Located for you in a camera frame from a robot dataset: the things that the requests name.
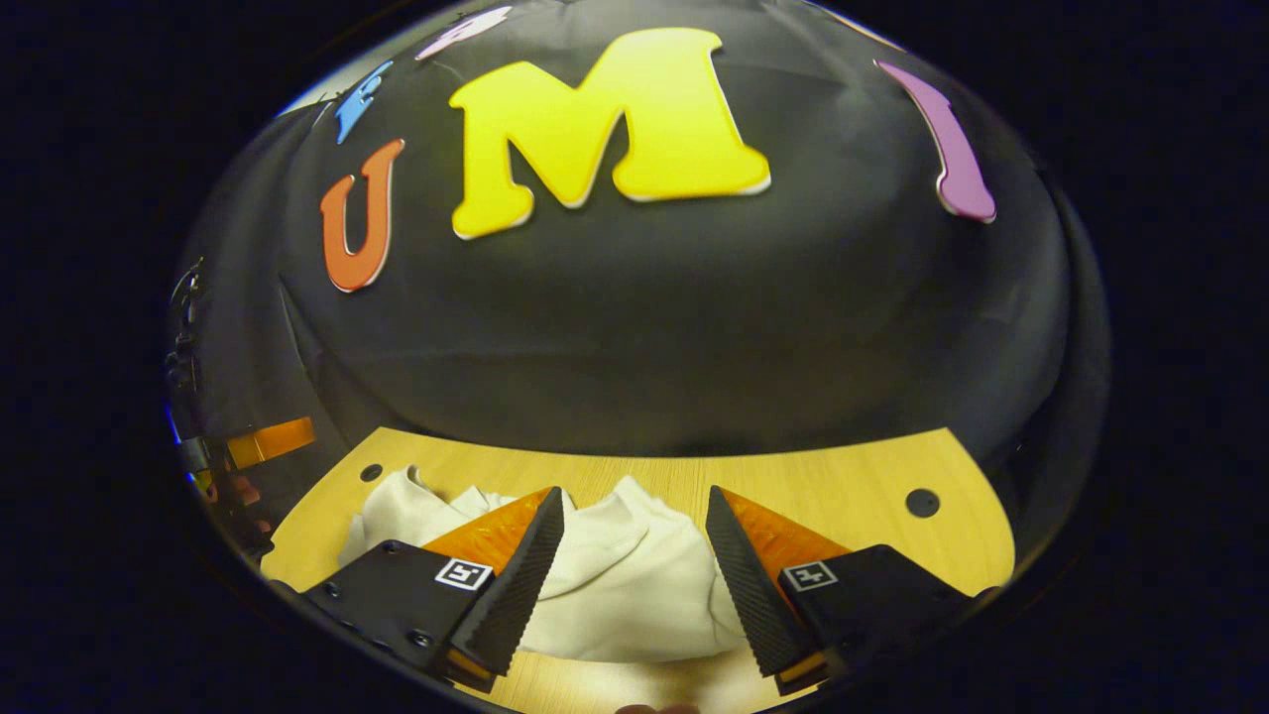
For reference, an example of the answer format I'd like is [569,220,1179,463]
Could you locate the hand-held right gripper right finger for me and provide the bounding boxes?
[705,485,980,697]

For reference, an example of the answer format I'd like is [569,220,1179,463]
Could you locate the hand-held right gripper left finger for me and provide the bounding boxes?
[300,485,567,692]

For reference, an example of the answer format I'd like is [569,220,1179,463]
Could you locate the cream knit sweater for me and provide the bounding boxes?
[339,465,751,664]

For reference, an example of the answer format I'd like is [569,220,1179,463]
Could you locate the black backdrop cloth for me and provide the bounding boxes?
[169,0,1111,596]

